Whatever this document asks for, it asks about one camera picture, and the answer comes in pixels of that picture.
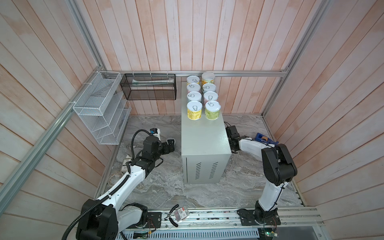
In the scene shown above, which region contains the green label can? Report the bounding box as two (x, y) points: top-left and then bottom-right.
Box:
(205, 101), (221, 121)

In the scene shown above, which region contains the light pink label can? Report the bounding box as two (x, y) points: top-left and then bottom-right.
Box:
(203, 91), (219, 103)

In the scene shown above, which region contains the teal label can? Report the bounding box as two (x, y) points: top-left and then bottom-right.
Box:
(202, 83), (216, 93)

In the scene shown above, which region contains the blue label can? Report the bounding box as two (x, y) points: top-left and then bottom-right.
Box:
(187, 92), (202, 102)

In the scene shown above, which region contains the orange yellow label can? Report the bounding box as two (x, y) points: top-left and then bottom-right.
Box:
(202, 72), (216, 85)

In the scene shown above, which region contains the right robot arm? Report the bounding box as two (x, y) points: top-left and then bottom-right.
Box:
(226, 126), (298, 226)

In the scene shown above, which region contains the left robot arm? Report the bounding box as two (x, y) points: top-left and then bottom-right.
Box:
(62, 135), (175, 240)

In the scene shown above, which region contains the blue plastic block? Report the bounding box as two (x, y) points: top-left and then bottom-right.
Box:
(254, 133), (279, 145)

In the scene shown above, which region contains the grey metal cabinet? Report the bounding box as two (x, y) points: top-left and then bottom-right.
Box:
(181, 82), (232, 184)

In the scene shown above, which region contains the small printed carton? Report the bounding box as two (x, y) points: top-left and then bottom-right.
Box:
(121, 159), (130, 173)

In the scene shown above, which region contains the clear tape roll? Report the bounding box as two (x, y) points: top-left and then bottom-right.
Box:
(108, 171), (124, 186)

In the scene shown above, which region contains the black mesh wall basket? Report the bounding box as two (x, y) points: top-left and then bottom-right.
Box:
(120, 73), (177, 101)

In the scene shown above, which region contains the white wire mesh shelf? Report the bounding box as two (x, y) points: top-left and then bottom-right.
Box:
(73, 72), (132, 145)

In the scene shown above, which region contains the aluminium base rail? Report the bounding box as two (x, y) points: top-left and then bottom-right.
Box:
(80, 206), (325, 240)

